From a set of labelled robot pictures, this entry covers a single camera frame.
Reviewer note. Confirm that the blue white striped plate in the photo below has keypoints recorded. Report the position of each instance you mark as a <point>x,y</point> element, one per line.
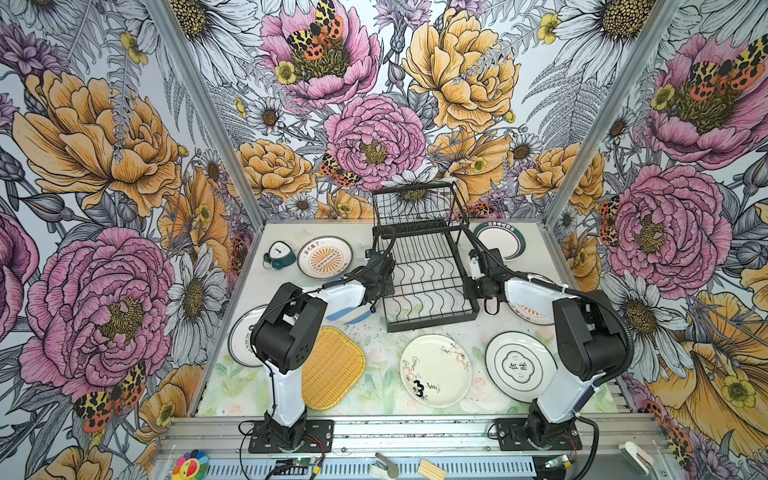
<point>351,315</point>

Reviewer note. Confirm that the small teal cup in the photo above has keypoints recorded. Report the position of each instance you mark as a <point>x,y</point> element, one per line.
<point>279,256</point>

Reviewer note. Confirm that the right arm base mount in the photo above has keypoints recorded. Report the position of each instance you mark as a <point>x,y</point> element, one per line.
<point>515,434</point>

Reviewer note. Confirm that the white plate red characters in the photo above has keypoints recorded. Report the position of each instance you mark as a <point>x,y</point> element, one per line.
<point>239,338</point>

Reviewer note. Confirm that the orange sunburst plate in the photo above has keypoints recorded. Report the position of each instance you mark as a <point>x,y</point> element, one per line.
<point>531,313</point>
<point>325,257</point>

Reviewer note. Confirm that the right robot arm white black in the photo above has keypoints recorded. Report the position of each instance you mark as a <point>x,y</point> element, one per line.
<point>593,340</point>

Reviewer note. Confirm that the white handle object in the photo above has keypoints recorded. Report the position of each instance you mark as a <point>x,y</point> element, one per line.
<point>637,457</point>

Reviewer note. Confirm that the black wire dish rack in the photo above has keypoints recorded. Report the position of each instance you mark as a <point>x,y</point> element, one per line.
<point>419,227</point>

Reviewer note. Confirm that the yellow woven square plate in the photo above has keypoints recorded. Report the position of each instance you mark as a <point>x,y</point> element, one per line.
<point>334,366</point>

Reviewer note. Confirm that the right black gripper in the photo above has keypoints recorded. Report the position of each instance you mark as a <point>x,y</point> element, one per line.
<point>468,292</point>

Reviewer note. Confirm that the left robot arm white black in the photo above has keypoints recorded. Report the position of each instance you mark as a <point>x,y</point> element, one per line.
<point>286,332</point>

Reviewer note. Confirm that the white floral plate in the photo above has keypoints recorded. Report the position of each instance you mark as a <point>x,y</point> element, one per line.
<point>436,371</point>

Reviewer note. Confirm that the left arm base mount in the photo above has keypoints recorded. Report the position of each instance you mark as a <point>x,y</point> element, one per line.
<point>307,436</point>

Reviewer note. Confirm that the small green rimmed plate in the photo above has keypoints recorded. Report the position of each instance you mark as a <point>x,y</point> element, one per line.
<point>503,236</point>

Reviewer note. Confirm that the grey clip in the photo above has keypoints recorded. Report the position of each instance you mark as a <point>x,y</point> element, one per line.
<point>383,468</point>

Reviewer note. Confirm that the orange sunburst plate right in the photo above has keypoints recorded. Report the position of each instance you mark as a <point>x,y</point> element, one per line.
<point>531,313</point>

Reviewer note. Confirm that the aluminium front rail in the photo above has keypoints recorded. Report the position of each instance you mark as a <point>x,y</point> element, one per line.
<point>418,436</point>

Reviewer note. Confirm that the colourful round sticker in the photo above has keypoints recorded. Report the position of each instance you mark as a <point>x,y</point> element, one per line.
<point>193,465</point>

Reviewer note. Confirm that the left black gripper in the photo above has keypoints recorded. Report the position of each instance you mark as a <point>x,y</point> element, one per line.
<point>390,290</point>

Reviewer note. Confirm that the orange sunburst plate left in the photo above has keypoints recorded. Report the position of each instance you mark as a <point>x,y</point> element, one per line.
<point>325,257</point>

